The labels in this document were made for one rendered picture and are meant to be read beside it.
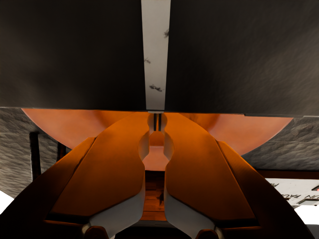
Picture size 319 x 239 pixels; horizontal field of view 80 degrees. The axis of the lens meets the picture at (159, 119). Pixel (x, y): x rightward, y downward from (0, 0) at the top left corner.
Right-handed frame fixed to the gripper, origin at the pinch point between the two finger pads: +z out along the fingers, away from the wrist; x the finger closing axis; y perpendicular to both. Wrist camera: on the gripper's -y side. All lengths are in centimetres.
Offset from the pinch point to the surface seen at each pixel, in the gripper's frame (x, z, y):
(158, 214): 0.3, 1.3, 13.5
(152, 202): -0.4, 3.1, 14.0
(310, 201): 42, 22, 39
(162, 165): 0.4, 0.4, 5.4
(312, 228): 509, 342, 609
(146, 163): -0.8, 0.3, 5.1
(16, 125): -17.8, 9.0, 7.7
